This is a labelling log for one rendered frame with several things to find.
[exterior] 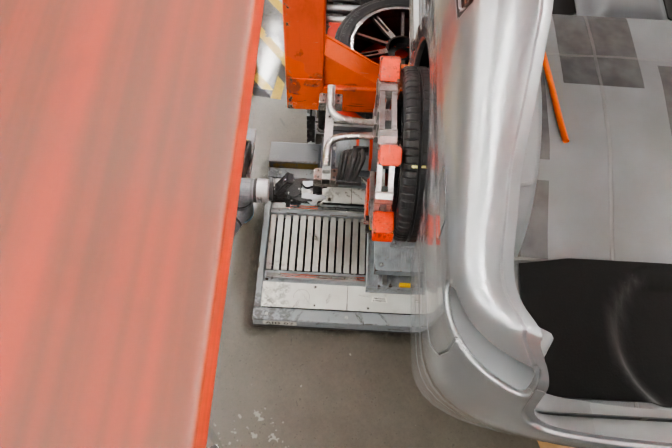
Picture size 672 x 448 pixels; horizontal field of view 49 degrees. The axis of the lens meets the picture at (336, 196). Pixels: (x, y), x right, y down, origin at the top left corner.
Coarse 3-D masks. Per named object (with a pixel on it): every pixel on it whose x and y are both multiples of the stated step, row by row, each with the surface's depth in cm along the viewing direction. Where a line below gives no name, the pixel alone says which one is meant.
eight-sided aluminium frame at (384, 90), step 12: (384, 84) 262; (396, 84) 264; (384, 96) 260; (396, 96) 260; (384, 108) 257; (396, 108) 257; (384, 120) 254; (396, 120) 254; (384, 132) 252; (396, 132) 252; (396, 144) 252; (372, 180) 301; (384, 180) 301; (372, 192) 298; (384, 192) 256; (372, 204) 295; (384, 204) 295
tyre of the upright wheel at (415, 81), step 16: (400, 80) 279; (416, 80) 258; (416, 96) 252; (416, 112) 250; (416, 128) 248; (416, 144) 247; (416, 160) 247; (400, 176) 255; (416, 176) 248; (400, 192) 253; (416, 192) 251; (400, 208) 255; (416, 208) 254; (400, 224) 260; (416, 224) 260; (400, 240) 274
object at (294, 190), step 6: (294, 180) 274; (270, 186) 272; (294, 186) 273; (300, 186) 273; (270, 192) 271; (288, 192) 271; (294, 192) 271; (300, 192) 272; (270, 198) 273; (276, 198) 276; (282, 198) 276; (288, 198) 272; (288, 204) 276; (294, 204) 276; (300, 204) 276
